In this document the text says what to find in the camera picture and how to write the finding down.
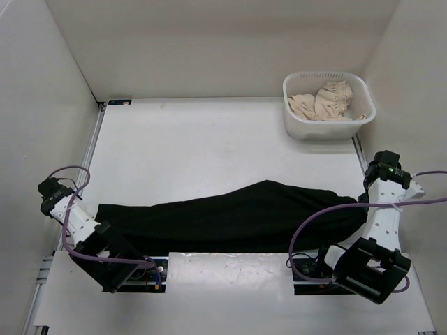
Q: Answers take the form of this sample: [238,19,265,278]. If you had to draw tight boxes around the black trousers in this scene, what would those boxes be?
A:
[95,180,367,256]

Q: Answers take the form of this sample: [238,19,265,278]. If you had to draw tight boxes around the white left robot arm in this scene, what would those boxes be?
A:
[41,195,156,293]

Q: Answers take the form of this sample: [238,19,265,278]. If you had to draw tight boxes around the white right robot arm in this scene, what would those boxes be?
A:
[314,167,425,304]

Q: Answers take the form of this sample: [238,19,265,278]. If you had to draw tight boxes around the beige trousers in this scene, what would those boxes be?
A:
[283,75,376,124]

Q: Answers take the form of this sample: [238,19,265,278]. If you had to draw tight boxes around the white plastic basket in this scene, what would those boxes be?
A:
[282,71,376,140]

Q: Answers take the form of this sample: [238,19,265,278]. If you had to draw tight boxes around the blue label sticker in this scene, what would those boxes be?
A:
[108,99,132,105]

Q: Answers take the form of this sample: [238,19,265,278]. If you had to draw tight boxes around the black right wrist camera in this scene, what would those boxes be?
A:
[363,150,412,191]

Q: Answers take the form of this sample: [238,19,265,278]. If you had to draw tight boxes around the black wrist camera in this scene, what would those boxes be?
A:
[38,177,75,216]
[363,150,412,191]

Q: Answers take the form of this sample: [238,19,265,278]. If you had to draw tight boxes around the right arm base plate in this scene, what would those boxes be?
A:
[288,253,361,296]

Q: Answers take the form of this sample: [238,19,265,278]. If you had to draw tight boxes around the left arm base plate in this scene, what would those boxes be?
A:
[116,255,169,293]

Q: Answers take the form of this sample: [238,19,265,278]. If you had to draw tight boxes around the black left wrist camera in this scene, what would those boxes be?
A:
[38,177,75,216]

